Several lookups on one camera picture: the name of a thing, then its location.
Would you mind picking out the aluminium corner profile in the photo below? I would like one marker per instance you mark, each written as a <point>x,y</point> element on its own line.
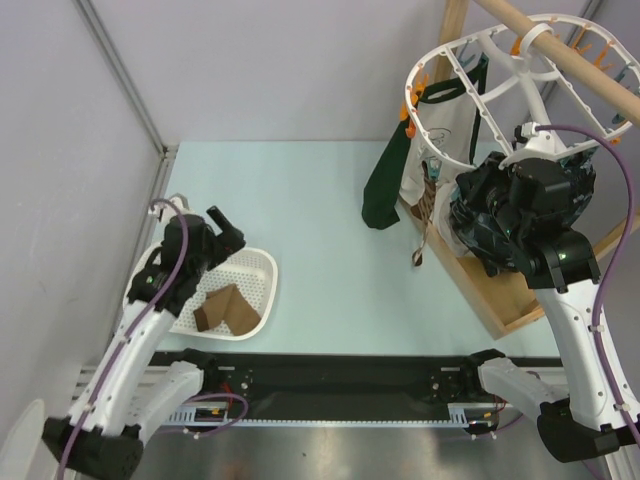
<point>114,61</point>

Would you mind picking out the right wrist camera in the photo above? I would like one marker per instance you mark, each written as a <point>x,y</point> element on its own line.
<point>535,144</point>

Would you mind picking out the teal clothespin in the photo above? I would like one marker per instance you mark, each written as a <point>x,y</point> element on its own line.
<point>432,169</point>

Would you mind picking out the brown socks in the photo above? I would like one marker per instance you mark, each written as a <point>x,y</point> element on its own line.
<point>227,305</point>

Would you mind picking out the orange clothespin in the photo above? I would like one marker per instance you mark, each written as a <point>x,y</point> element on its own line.
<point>409,129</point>

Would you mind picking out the dark green sleeve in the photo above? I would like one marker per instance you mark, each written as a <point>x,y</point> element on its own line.
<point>381,191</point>

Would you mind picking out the white cable duct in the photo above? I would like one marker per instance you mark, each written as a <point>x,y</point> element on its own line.
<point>184,419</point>

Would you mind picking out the wooden rod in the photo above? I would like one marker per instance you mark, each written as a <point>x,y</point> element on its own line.
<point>624,101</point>

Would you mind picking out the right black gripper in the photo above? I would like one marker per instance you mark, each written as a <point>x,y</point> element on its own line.
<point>482,198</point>

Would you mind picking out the white printed t-shirt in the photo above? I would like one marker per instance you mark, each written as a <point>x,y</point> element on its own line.
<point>449,115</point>

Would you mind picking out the brown striped sock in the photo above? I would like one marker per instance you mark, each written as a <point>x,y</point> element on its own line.
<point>428,211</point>

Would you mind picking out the white round clip hanger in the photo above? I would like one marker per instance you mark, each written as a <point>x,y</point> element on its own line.
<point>527,70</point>

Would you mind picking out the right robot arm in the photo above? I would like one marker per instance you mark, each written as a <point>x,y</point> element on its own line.
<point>591,419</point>

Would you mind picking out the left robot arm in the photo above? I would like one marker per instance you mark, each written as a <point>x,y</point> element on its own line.
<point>105,431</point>

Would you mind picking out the wooden rack frame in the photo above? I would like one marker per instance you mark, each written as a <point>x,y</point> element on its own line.
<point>503,303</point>

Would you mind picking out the white perforated laundry basket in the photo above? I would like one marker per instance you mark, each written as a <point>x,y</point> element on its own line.
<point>255,273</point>

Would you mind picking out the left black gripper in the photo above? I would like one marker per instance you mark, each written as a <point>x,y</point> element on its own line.
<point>225,244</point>

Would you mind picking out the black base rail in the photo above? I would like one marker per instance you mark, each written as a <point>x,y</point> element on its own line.
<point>354,388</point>

